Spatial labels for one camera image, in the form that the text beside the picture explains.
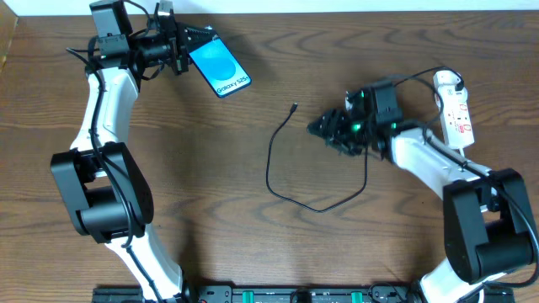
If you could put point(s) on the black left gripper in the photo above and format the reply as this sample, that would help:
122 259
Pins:
180 48

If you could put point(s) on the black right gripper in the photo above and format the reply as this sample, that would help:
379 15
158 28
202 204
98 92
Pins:
342 131

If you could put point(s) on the blue Samsung Galaxy smartphone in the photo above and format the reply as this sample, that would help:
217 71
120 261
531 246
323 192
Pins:
220 68

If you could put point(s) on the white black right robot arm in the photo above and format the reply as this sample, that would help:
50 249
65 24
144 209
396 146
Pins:
489 230

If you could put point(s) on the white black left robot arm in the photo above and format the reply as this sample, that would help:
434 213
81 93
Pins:
102 187

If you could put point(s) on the white power strip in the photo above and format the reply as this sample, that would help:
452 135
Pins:
455 117

